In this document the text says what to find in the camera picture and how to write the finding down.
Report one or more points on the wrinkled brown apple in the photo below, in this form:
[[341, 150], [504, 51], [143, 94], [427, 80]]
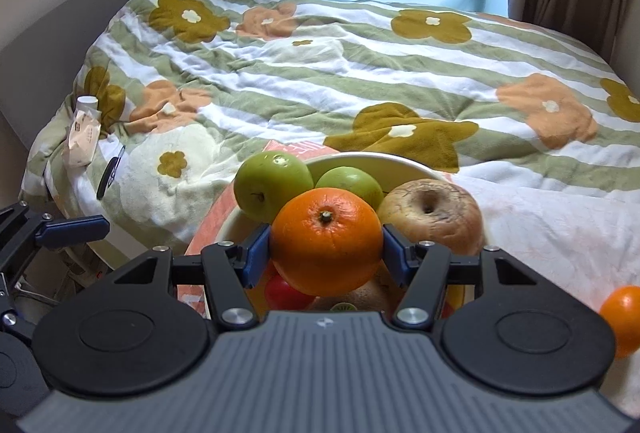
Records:
[[435, 218]]

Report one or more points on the green apple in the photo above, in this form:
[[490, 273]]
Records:
[[350, 185], [270, 183]]

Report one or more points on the small black object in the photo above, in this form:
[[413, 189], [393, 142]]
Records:
[[107, 178]]

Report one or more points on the large orange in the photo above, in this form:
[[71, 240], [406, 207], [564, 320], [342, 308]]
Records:
[[325, 243], [622, 320]]

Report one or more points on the large red tomato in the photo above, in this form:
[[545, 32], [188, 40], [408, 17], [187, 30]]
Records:
[[286, 297]]

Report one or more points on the cream oval bowl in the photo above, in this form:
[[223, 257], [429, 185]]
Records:
[[400, 165]]

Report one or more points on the beige headboard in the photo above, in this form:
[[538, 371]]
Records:
[[65, 23]]

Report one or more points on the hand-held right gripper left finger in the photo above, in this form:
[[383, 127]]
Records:
[[257, 249]]

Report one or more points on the floral striped quilt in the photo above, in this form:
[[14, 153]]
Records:
[[325, 78]]

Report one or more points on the brown kiwi with sticker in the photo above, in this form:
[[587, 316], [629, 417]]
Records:
[[360, 295]]

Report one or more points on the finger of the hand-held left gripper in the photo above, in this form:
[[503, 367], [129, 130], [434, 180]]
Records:
[[75, 231]]

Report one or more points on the white towel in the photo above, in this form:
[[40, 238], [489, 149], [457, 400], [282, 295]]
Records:
[[540, 233]]

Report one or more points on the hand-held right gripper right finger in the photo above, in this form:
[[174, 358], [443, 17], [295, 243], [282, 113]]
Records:
[[392, 254]]

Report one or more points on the small white bottle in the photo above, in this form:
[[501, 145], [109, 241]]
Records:
[[88, 105]]

